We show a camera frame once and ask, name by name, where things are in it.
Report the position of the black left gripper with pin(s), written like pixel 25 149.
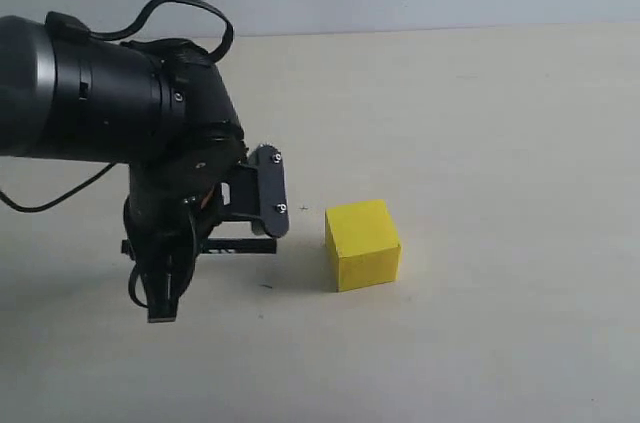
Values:
pixel 164 194

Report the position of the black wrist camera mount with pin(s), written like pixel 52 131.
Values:
pixel 257 193

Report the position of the yellow cube block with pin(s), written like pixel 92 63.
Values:
pixel 363 244

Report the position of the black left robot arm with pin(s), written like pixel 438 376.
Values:
pixel 160 108

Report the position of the black and white marker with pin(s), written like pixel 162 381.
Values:
pixel 238 246

